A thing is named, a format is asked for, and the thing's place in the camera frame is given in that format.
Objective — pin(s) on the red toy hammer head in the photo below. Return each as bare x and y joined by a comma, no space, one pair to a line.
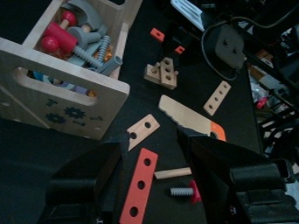
60,38

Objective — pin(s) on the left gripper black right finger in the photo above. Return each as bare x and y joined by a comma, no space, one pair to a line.
234,180

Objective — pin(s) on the wooden two-hole strip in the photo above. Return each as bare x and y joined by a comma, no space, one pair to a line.
142,131

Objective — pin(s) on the small red background object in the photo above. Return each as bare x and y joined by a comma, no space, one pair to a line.
262,102

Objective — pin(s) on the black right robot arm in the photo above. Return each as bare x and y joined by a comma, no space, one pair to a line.
226,46

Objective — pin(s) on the wooden three-pegged block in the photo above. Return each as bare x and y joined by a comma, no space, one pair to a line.
168,74

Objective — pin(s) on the white slotted mount plate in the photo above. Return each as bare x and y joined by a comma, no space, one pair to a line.
187,13

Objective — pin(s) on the grey toy mallet head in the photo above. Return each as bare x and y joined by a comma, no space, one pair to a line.
83,36

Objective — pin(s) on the small orange-red block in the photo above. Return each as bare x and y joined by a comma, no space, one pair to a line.
156,34
179,49

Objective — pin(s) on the grey toy tube nut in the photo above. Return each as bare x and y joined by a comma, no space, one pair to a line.
111,64

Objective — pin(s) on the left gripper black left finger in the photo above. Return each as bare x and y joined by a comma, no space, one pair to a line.
90,180

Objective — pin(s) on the wooden toy toolbox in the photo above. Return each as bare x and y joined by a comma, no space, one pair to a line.
108,96

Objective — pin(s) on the red three-hole strip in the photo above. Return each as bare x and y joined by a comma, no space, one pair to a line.
140,175

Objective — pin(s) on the red-headed grey toy screw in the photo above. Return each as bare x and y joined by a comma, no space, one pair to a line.
183,191

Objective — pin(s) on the red ball-headed wooden peg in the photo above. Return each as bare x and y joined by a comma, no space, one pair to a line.
68,17
49,44

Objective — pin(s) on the grey toy wrench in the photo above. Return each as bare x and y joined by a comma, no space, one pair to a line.
87,10

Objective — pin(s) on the grey threaded toy bolt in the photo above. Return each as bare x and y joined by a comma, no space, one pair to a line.
103,46
87,57

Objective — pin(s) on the wooden cutting board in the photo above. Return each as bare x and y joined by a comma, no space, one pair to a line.
183,113

